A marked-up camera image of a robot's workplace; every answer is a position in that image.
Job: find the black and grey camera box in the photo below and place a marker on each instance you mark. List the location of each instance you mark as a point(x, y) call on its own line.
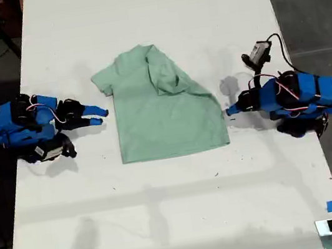
point(257, 53)

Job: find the blue and black arm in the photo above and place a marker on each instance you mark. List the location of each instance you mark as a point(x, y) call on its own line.
point(2, 125)
point(321, 90)

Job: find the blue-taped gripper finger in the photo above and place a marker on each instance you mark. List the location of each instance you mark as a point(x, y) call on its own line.
point(90, 122)
point(96, 111)
point(237, 113)
point(236, 107)

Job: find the black camera box white label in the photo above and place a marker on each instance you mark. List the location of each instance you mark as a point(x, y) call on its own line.
point(46, 149)

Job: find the black camera stalk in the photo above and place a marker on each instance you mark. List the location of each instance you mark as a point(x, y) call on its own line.
point(258, 76)

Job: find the pale green T-shirt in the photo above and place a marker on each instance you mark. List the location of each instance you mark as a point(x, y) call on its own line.
point(169, 124)

